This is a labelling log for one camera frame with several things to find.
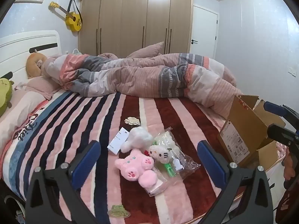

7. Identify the fluffy white plush toy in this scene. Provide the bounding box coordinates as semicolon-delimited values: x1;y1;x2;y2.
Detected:
120;126;153;154

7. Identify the white fabric flower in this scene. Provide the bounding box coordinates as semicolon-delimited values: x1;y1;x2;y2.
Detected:
124;117;141;125

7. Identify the pale pink pillow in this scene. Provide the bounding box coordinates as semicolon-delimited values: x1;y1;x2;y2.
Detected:
0;90;48;161

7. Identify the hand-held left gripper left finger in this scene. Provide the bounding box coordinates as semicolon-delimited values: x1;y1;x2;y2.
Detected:
24;140;101;224

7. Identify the pink ribbed pillow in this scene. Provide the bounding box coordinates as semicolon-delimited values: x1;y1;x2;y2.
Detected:
126;41;164;59
14;76;61;101

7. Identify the dark red floral cloth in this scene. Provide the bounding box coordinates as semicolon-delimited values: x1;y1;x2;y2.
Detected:
275;187;299;224

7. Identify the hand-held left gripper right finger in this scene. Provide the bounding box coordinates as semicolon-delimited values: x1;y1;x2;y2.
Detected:
197;141;274;224

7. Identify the clear plastic bag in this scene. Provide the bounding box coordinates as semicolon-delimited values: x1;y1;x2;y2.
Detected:
147;166;178;197

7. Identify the green frog patch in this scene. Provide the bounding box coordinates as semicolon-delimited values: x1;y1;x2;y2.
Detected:
108;205;131;219

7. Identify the brown cardboard box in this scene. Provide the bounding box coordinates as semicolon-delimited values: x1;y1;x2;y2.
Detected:
217;95;286;171

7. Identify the beige wooden wardrobe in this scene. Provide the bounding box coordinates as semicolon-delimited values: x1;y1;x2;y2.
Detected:
78;0;194;57

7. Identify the green avocado plush pillow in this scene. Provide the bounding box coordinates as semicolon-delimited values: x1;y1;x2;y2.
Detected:
0;72;15;117

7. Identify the striped fleece blanket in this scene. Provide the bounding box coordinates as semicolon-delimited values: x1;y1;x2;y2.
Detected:
0;91;236;224

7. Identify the white door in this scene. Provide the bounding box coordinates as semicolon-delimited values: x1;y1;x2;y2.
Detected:
190;5;219;59

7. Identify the white cat plush toy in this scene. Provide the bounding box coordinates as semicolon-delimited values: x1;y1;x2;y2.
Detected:
146;145;170;164

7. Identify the pink grey striped duvet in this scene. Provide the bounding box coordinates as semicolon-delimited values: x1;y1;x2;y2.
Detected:
41;53;243;119

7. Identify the white bed headboard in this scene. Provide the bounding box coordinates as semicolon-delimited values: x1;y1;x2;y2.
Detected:
0;30;62;80

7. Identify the pink plush toy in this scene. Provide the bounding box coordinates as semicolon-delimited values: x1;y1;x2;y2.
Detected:
114;149;158;188

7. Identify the brown donut cushion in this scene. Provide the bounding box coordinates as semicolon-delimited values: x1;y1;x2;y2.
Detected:
26;52;50;79

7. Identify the yellow toy guitar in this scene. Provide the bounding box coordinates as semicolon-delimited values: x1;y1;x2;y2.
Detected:
49;0;83;32

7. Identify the bagged cream plush bouquet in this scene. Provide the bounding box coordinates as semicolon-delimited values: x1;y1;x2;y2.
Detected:
153;126;201;180

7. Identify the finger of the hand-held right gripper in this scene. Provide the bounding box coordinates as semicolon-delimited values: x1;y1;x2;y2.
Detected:
267;124;299;150
263;100;299;125

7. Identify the white paper card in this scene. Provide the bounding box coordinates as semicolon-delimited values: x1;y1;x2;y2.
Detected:
107;127;130;155

